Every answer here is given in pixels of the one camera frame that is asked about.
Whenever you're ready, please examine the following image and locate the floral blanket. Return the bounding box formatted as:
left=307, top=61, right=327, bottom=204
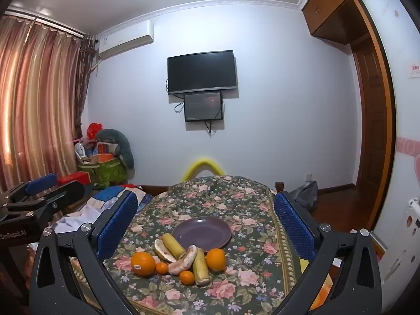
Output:
left=70, top=175, right=309, bottom=315

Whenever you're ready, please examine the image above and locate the orange box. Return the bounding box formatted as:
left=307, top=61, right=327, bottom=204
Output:
left=90, top=153, right=114, bottom=165

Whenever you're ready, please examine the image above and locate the large orange with sticker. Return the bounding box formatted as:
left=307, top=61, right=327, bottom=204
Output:
left=130, top=251, right=157, bottom=277

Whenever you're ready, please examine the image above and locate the purple plate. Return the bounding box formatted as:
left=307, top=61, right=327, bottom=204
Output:
left=172, top=216, right=232, bottom=250

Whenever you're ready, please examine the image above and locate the red fluffy decoration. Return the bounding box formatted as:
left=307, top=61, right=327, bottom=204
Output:
left=87, top=122, right=104, bottom=138

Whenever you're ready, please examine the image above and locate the pink wall sticker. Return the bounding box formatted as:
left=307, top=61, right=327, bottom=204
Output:
left=397, top=136, right=420, bottom=184

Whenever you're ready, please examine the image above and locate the pink striped curtain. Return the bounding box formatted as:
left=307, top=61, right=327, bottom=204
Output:
left=0, top=15, right=82, bottom=194

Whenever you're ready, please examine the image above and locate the yellow banana piece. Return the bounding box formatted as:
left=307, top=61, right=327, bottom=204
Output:
left=192, top=249, right=211, bottom=286
left=161, top=233, right=187, bottom=260

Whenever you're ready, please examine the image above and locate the grey backpack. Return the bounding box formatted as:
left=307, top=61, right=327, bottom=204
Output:
left=289, top=180, right=319, bottom=211

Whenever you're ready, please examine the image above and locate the small black monitor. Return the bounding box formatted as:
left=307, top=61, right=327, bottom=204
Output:
left=184, top=92, right=224, bottom=122

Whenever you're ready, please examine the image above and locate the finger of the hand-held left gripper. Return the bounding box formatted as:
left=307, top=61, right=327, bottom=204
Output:
left=7, top=180, right=85, bottom=216
left=0, top=172, right=58, bottom=204

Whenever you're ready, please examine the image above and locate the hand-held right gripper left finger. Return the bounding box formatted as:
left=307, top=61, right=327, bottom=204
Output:
left=29, top=190, right=139, bottom=315

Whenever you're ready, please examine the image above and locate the black wall television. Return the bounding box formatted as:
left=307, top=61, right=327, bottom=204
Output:
left=167, top=50, right=238, bottom=95

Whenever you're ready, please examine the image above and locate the pale pomelo segment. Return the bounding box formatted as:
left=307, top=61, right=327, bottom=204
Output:
left=154, top=239, right=178, bottom=264

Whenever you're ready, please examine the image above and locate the red flat box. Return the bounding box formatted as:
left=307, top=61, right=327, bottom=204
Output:
left=57, top=171, right=91, bottom=186

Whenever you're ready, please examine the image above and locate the wooden overhead cabinet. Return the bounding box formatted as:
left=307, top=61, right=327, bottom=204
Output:
left=302, top=0, right=378, bottom=45

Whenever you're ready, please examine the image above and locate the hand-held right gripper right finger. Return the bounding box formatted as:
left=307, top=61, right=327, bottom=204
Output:
left=274, top=190, right=383, bottom=315

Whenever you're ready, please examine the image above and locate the yellow chair back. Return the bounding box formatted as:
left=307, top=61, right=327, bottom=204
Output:
left=181, top=158, right=225, bottom=182

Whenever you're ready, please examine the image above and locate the dark brown curtain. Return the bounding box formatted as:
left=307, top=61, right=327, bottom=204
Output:
left=74, top=33, right=97, bottom=138

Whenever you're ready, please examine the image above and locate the pink pomelo segment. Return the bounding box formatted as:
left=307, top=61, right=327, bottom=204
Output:
left=168, top=245, right=198, bottom=276

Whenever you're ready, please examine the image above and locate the orange blanket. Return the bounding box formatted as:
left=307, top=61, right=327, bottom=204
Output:
left=300, top=259, right=336, bottom=312

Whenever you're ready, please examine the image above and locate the white air conditioner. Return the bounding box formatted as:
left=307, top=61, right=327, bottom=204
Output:
left=95, top=20, right=155, bottom=60

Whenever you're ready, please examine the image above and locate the blue patchwork quilt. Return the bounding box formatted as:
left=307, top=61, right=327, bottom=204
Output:
left=49, top=185, right=155, bottom=233

